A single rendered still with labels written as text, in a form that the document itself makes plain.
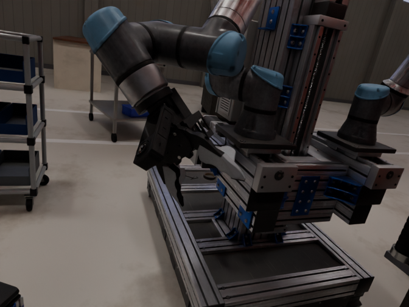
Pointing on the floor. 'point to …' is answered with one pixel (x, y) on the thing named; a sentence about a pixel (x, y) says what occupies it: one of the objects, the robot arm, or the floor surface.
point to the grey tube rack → (22, 121)
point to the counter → (74, 64)
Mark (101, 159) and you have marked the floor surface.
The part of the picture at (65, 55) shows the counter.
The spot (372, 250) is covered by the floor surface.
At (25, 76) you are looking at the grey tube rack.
